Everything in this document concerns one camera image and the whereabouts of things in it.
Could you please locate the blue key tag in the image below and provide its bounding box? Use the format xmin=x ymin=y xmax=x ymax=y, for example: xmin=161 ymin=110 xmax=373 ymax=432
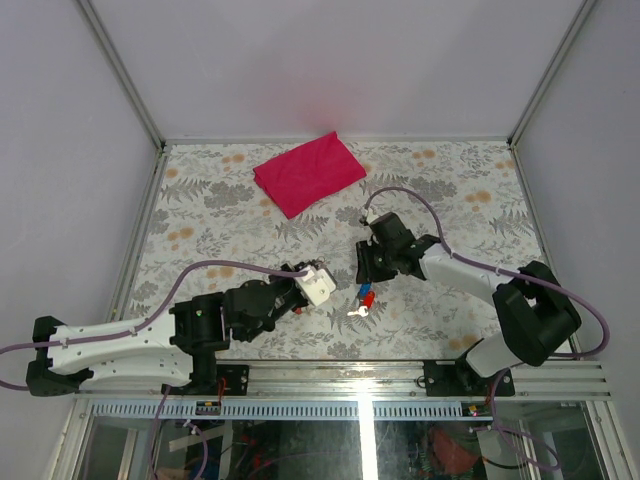
xmin=358 ymin=283 xmax=371 ymax=297

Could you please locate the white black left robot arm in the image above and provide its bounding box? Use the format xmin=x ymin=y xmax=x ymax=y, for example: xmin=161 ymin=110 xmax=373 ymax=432
xmin=26 ymin=261 xmax=336 ymax=397

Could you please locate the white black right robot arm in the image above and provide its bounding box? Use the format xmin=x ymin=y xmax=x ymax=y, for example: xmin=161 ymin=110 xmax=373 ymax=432
xmin=355 ymin=213 xmax=582 ymax=395

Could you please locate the folded pink cloth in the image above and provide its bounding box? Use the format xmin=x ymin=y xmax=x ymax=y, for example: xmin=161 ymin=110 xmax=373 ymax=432
xmin=253 ymin=132 xmax=367 ymax=219

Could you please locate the floral table mat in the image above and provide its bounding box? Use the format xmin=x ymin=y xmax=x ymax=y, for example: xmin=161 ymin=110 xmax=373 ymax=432
xmin=125 ymin=141 xmax=543 ymax=360

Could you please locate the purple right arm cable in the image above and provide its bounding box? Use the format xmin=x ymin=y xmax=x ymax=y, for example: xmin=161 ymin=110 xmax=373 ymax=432
xmin=358 ymin=186 xmax=614 ymax=471

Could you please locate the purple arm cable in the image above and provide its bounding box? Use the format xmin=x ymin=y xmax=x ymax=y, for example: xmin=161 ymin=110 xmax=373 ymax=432
xmin=0 ymin=260 xmax=309 ymax=394
xmin=358 ymin=186 xmax=614 ymax=471

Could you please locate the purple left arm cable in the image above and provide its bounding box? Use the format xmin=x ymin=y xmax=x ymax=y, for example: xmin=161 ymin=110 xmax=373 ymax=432
xmin=0 ymin=260 xmax=309 ymax=394

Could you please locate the aluminium front rail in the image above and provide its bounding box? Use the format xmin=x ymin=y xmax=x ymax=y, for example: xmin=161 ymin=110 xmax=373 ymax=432
xmin=79 ymin=360 xmax=611 ymax=420

